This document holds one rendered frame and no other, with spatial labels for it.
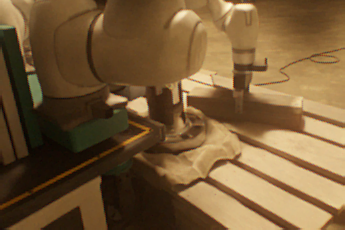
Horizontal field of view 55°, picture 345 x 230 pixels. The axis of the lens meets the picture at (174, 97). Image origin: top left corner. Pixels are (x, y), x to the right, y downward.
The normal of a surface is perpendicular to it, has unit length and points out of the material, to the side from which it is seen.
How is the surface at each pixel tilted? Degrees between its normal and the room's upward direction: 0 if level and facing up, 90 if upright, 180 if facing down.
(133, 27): 77
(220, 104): 90
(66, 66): 94
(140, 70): 106
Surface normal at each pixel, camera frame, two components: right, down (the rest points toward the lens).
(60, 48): -0.26, 0.28
